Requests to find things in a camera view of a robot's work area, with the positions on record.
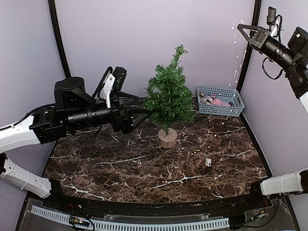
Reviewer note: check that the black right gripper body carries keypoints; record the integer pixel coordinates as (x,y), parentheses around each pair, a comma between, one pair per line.
(260,40)

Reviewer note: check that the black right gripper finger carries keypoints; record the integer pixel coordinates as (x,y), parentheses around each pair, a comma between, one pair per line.
(249,36)
(242,27)

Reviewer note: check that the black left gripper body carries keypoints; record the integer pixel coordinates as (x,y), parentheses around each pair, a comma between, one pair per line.
(119,123)

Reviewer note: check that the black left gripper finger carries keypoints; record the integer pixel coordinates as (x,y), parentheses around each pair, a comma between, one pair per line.
(126,95)
(135,115)

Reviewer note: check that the small green christmas tree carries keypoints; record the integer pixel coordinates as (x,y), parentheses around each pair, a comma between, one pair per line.
(169,99)

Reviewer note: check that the white battery box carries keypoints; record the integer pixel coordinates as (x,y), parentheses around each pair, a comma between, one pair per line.
(208,162)

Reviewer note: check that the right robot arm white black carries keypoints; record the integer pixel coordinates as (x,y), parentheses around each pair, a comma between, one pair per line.
(293,60)

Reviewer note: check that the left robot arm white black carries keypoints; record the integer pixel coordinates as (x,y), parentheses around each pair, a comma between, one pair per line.
(72,111)

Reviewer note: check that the blue plastic basket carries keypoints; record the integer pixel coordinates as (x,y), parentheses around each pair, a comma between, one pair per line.
(225,94)

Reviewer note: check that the silver bauble ornament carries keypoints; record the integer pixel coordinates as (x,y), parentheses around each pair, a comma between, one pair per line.
(201,96)

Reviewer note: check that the pink plush ornament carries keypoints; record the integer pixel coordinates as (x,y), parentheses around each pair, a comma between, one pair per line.
(215,101)

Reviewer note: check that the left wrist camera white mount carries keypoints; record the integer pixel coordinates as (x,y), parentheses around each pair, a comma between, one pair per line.
(111,81)

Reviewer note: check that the right black frame post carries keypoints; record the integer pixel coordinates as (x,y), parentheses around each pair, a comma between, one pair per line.
(247,57)

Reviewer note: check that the black frame post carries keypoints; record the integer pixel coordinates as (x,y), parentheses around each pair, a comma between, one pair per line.
(58,37)
(247,57)

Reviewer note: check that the grey slotted cable duct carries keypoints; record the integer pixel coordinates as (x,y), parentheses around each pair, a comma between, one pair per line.
(128,223)

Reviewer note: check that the left black frame post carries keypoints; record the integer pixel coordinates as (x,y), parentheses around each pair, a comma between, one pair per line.
(58,37)

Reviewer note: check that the black front rail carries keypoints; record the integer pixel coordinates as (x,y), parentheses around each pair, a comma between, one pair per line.
(228,206)

